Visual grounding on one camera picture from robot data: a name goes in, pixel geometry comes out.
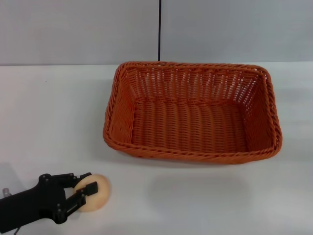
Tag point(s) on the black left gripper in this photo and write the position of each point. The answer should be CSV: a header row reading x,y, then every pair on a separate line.
x,y
36,200

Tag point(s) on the round pale bread bun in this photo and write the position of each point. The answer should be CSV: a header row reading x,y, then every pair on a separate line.
x,y
102,193

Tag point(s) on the orange woven wicker basket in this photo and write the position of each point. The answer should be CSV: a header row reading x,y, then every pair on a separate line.
x,y
190,127

